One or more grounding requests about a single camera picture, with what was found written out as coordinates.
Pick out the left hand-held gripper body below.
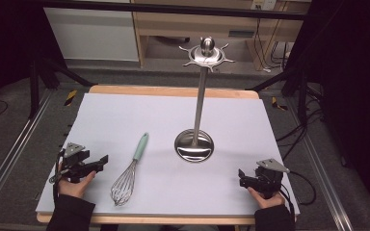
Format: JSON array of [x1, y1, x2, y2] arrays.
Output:
[[59, 142, 94, 184]]

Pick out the wooden table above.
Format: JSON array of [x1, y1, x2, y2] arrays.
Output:
[[36, 84, 261, 226]]

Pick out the wooden desk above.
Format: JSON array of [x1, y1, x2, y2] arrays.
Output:
[[130, 0, 313, 71]]

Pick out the person's left hand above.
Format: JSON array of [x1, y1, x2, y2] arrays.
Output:
[[57, 170, 97, 199]]

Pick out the black curtain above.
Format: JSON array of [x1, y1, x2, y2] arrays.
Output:
[[288, 0, 370, 223], [0, 0, 66, 120]]

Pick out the hand-held gripper cable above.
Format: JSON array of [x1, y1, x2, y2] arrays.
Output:
[[280, 170, 318, 207], [48, 148, 67, 201]]

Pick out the whisk with mint green handle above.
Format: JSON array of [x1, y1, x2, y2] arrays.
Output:
[[110, 132, 149, 207]]

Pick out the metal floor rail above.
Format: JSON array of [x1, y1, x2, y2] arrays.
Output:
[[286, 95, 355, 231], [0, 89, 55, 223]]

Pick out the left hand-held gripper cable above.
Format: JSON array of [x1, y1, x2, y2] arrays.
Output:
[[48, 148, 67, 201]]

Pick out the steel utensil rack stand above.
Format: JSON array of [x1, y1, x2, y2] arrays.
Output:
[[173, 36, 236, 164]]

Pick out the black horizontal bar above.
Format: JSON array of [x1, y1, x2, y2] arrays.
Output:
[[40, 0, 306, 21]]

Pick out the white table mat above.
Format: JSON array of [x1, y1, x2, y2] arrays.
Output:
[[35, 92, 301, 217]]

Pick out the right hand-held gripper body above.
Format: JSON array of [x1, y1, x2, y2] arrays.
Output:
[[251, 158, 291, 199]]

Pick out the white cabinet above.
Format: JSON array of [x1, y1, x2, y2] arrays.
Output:
[[42, 7, 140, 63]]

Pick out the white power strip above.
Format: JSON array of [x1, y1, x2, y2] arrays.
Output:
[[251, 0, 277, 11]]

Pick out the right hand-held gripper cable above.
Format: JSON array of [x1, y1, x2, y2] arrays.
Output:
[[280, 170, 318, 207]]

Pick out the black floor cables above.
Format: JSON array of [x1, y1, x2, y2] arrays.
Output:
[[275, 108, 325, 162]]

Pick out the black cables under desk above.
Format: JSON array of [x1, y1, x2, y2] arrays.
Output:
[[252, 17, 291, 72]]

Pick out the black tripod stand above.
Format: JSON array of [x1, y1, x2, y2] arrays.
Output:
[[245, 64, 323, 127], [28, 47, 98, 120]]

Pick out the yellow black floor tape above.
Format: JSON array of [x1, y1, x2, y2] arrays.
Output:
[[64, 89, 78, 107], [271, 96, 289, 112]]

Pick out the person's right hand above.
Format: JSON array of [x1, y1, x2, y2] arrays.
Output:
[[247, 187, 285, 210]]

